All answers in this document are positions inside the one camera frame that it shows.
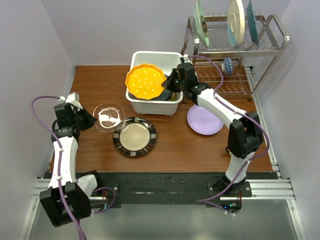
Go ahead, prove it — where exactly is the grey blue ceramic plate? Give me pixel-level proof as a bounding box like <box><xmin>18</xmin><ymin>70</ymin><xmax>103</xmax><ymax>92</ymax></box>
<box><xmin>151</xmin><ymin>89</ymin><xmax>173</xmax><ymax>101</ymax></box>

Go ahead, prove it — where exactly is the woven bamboo plate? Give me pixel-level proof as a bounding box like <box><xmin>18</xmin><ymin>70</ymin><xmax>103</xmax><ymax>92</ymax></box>
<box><xmin>169</xmin><ymin>92</ymin><xmax>180</xmax><ymax>102</ymax></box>

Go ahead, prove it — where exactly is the clear glass plate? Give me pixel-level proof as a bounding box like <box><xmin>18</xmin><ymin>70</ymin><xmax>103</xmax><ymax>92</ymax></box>
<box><xmin>93</xmin><ymin>102</ymin><xmax>126</xmax><ymax>133</ymax></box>

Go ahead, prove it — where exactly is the orange polka dot plate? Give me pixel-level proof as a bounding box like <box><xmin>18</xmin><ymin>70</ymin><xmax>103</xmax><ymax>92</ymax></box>
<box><xmin>125</xmin><ymin>63</ymin><xmax>167</xmax><ymax>100</ymax></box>

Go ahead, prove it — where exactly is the lavender plate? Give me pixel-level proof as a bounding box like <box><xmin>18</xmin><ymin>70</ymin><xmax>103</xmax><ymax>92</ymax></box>
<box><xmin>187</xmin><ymin>105</ymin><xmax>224</xmax><ymax>136</ymax></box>

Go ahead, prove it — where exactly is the black gold striped plate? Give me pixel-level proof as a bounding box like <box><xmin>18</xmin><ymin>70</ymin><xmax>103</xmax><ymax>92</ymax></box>
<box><xmin>113</xmin><ymin>116</ymin><xmax>157</xmax><ymax>158</ymax></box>

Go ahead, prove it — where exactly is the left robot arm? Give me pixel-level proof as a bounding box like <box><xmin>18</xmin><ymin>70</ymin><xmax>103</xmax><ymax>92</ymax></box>
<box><xmin>40</xmin><ymin>103</ymin><xmax>104</xmax><ymax>227</ymax></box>

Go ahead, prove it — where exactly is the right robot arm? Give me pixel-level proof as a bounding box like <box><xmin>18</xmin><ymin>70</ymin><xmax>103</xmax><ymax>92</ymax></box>
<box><xmin>161</xmin><ymin>62</ymin><xmax>267</xmax><ymax>198</ymax></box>

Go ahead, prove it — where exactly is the white plastic bin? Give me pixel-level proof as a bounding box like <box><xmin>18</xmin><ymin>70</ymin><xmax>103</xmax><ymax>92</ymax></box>
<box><xmin>125</xmin><ymin>51</ymin><xmax>183</xmax><ymax>116</ymax></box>

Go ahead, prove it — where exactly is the blue zigzag bowl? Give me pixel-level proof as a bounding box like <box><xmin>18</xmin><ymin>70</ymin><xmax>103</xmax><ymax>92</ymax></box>
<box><xmin>221</xmin><ymin>57</ymin><xmax>234</xmax><ymax>76</ymax></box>

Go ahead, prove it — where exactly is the mint plate in rack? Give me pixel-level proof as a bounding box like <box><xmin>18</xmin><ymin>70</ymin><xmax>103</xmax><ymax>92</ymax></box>
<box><xmin>193</xmin><ymin>0</ymin><xmax>210</xmax><ymax>48</ymax></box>

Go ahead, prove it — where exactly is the cream blue spiral plate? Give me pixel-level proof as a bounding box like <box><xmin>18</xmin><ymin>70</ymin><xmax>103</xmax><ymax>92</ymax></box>
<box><xmin>227</xmin><ymin>0</ymin><xmax>245</xmax><ymax>48</ymax></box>

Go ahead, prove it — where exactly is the metal dish rack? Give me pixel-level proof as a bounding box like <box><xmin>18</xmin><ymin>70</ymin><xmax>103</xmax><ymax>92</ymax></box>
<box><xmin>180</xmin><ymin>14</ymin><xmax>290</xmax><ymax>101</ymax></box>

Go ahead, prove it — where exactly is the teal plate in rack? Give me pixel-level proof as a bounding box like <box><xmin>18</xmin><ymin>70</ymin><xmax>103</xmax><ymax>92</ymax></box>
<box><xmin>246</xmin><ymin>0</ymin><xmax>260</xmax><ymax>47</ymax></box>

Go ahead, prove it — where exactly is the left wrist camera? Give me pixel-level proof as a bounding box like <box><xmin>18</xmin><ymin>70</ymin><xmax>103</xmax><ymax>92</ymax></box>
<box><xmin>58</xmin><ymin>92</ymin><xmax>83</xmax><ymax>111</ymax></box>

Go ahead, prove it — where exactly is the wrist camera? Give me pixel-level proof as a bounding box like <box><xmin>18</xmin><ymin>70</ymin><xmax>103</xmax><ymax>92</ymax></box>
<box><xmin>58</xmin><ymin>92</ymin><xmax>83</xmax><ymax>111</ymax></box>
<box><xmin>180</xmin><ymin>54</ymin><xmax>192</xmax><ymax>63</ymax></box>

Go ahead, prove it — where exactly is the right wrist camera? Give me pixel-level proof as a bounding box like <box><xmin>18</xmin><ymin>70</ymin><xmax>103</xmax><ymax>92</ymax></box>
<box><xmin>180</xmin><ymin>54</ymin><xmax>192</xmax><ymax>63</ymax></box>

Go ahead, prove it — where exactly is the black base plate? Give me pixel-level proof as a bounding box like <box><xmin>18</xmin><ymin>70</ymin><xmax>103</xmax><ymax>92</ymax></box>
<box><xmin>43</xmin><ymin>171</ymin><xmax>252</xmax><ymax>209</ymax></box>

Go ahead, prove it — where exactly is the aluminium frame rail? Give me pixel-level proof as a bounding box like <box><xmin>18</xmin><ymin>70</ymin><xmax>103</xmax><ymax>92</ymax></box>
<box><xmin>215</xmin><ymin>179</ymin><xmax>308</xmax><ymax>240</ymax></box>

